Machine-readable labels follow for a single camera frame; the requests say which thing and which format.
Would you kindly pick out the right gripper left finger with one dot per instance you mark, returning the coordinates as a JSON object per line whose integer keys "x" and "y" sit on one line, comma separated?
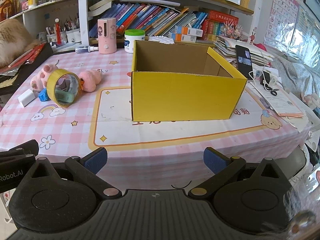
{"x": 84, "y": 171}

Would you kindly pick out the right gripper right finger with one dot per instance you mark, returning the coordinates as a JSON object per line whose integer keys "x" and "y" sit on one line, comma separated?
{"x": 224, "y": 169}

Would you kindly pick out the small white box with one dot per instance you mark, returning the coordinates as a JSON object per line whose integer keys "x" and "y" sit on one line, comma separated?
{"x": 26, "y": 97}

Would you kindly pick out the blue plastic packet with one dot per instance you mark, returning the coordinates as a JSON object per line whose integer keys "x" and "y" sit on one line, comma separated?
{"x": 43, "y": 95}

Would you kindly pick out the mint green case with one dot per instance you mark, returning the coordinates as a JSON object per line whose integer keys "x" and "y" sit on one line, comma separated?
{"x": 64, "y": 96}

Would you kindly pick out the pink paw plush toy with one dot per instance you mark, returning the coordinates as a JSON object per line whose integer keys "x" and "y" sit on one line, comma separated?
{"x": 39, "y": 81}

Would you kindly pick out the pink pig plush toy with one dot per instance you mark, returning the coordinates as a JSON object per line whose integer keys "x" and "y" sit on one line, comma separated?
{"x": 89, "y": 79}

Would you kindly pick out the yellow tape roll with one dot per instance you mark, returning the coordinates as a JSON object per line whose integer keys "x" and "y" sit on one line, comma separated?
{"x": 62, "y": 79}

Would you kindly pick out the pink checkered tablecloth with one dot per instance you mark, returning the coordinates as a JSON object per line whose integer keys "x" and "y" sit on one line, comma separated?
{"x": 141, "y": 155}

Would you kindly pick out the black scissors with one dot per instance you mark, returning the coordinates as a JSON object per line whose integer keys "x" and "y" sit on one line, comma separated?
{"x": 273, "y": 91}

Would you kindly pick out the yellow cardboard box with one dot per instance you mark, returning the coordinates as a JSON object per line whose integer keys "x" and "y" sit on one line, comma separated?
{"x": 182, "y": 82}

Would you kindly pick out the black smartphone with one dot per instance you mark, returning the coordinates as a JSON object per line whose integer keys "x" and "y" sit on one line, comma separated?
{"x": 243, "y": 58}

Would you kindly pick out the stack of papers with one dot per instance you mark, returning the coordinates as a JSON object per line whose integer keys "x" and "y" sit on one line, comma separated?
{"x": 231, "y": 49}

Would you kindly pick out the white spray bottle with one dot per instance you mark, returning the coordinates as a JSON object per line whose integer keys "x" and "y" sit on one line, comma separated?
{"x": 86, "y": 49}

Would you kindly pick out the fluffy orange cat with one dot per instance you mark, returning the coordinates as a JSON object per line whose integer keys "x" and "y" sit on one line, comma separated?
{"x": 15, "y": 40}

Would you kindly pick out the white pen holder cup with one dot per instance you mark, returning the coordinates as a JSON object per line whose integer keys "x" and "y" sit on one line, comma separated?
{"x": 74, "y": 36}

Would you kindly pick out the pink cylindrical humidifier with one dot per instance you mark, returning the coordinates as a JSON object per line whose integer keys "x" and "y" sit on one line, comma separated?
{"x": 107, "y": 35}

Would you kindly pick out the white tissue pack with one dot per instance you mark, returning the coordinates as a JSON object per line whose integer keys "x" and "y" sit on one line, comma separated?
{"x": 161, "y": 39}

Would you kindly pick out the white jar green lid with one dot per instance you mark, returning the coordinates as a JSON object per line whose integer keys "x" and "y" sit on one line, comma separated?
{"x": 130, "y": 36}

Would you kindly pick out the orange white medicine box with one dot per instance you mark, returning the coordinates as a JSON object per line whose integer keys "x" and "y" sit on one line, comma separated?
{"x": 189, "y": 31}

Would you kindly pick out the red book set box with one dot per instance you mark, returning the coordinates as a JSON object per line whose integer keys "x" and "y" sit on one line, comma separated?
{"x": 218, "y": 24}

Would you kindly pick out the row of colourful books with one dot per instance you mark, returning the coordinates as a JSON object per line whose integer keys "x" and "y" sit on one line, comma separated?
{"x": 152, "y": 18}

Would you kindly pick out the alphabet wall poster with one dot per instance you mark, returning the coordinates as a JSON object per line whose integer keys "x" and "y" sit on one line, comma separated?
{"x": 281, "y": 24}

